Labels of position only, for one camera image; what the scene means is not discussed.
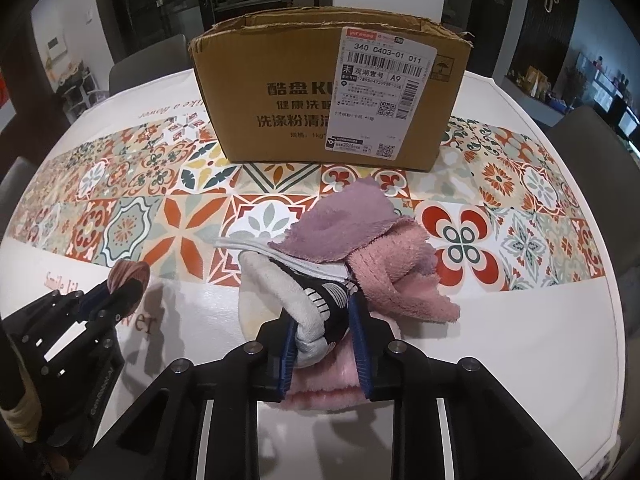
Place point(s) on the cardboard box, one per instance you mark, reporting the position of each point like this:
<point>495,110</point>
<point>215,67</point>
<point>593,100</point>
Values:
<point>280,110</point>

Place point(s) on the patterned tile print tablecloth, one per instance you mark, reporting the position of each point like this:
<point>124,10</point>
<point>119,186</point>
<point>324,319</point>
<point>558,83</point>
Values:
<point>125,225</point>

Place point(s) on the person's left forearm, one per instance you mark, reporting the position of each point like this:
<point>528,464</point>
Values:
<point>17,405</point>

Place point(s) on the white storage rack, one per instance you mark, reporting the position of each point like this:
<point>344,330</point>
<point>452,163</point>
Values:
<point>75,92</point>

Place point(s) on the brown hair scrunchie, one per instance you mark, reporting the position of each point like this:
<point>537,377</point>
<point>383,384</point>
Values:
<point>129,274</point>

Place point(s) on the white wall intercom panel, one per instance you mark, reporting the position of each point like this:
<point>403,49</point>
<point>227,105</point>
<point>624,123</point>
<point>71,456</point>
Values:
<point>57,47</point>

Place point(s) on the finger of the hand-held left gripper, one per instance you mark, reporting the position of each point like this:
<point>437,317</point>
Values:
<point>60,310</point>
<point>107,320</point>

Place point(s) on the white light switch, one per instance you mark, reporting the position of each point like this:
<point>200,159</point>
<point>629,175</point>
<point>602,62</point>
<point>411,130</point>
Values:
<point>89,14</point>

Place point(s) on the white low sideboard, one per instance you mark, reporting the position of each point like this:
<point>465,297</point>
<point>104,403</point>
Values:
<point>542,102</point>

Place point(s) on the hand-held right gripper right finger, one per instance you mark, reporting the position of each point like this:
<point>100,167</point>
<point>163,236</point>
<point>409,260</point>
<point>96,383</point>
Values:
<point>362,350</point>

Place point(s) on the pink towel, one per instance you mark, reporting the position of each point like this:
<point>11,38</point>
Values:
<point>395,285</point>

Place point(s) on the purple towel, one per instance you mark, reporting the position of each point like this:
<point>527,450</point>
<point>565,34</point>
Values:
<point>345,225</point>

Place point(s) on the grey leather chair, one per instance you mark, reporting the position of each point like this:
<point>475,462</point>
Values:
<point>592,127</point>
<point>145,65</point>
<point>12,177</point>

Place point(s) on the black monitor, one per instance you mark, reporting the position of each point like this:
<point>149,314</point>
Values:
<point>607,97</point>

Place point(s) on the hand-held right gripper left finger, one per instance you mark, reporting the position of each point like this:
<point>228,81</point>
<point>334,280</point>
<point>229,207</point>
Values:
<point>285,360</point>

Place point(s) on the dark glass sliding door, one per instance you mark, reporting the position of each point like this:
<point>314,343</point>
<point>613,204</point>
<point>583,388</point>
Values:
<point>150,0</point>

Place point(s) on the yellow bags on sideboard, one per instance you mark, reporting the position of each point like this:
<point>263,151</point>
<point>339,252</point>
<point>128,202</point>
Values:
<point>535,80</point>

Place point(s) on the black white patterned sock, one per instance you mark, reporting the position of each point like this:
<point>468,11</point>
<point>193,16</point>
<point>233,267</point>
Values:
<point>325,297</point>

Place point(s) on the cream white sock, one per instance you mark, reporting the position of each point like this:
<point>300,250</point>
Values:
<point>262,300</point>

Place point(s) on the light pink fluffy cloth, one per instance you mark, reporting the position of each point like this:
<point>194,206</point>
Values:
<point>325,391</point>

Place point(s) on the white grey sock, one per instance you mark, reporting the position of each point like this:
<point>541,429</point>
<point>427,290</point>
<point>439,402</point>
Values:
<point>260,250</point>

